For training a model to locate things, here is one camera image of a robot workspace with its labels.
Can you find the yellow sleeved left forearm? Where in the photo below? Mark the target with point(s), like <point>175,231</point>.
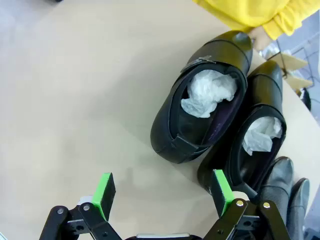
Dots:
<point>295,17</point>

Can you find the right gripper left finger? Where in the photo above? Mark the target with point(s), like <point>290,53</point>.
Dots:
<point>103,197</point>

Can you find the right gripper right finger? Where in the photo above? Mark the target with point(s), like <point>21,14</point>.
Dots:
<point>221,192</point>

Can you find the white stuffing paper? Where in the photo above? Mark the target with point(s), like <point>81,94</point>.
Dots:
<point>260,135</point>
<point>207,92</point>

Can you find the light wooden rack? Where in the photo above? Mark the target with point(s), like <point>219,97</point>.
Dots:
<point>292,62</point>

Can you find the person's yellow sweater torso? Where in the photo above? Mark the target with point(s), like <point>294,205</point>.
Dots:
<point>225,10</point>

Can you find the person's left hand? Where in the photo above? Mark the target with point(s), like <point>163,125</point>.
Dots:
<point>262,40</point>

